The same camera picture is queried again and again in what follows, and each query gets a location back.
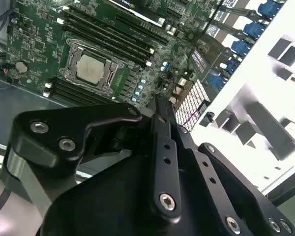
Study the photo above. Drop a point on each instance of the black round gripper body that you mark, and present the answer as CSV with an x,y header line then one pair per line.
x,y
108,201

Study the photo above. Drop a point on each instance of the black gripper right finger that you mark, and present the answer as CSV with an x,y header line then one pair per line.
x,y
209,172

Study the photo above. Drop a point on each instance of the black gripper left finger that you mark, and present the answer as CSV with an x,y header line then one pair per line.
x,y
64,118

